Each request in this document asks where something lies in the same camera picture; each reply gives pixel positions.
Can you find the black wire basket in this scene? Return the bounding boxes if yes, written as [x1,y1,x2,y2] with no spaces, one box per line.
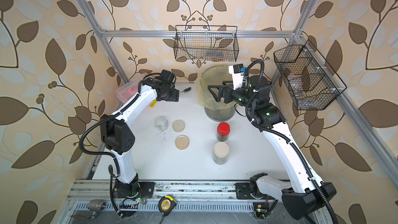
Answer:
[173,24,239,62]
[273,40,347,111]

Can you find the yellow black tape measure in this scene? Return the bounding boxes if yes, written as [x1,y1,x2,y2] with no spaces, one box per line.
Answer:
[158,196,177,217]

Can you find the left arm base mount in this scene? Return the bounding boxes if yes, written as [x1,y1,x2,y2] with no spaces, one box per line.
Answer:
[112,180,155,199]

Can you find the black wire basket right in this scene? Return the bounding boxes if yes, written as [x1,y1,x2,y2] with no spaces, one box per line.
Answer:
[273,40,347,111]

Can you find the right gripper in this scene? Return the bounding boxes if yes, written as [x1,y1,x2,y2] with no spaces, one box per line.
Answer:
[210,80,258,112]

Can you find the beige lid tall jar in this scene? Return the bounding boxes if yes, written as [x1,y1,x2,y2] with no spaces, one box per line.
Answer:
[213,142,230,164]

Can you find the pink plastic toolbox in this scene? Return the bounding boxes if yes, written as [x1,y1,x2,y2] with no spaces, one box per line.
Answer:
[116,73,147,104]

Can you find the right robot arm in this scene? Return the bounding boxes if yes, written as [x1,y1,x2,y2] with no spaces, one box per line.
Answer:
[207,60,338,224]

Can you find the aluminium frame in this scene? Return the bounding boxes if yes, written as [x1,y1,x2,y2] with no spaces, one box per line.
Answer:
[55,0,398,224]

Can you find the yellow plastic bin liner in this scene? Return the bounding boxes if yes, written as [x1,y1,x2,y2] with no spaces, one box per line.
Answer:
[194,65,235,111]

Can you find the metal pipe fitting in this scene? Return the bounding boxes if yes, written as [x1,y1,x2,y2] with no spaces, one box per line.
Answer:
[87,199,107,212]

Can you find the metal mesh trash bin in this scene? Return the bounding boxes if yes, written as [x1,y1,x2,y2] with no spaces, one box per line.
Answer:
[198,65,246,122]

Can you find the red lid tea jar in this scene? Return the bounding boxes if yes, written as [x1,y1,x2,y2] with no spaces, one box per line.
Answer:
[217,122,231,142]

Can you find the tan short jar lid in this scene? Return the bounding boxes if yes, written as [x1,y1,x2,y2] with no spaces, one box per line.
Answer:
[175,135,190,150]

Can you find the ribbed glass jar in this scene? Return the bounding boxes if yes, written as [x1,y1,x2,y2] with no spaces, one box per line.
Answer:
[154,116,169,132]

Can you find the black wire basket back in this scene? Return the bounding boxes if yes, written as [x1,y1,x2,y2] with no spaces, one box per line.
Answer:
[173,24,239,62]

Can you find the yellow pipe wrench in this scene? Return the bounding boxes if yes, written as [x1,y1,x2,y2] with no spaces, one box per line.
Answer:
[149,99,157,108]

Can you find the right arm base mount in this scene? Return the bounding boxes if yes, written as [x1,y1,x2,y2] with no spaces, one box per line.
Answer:
[235,173,282,201]

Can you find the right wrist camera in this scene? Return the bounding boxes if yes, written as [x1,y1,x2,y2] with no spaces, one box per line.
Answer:
[228,64,246,90]

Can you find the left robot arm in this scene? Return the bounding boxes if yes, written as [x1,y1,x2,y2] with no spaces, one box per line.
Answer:
[79,70,179,198]

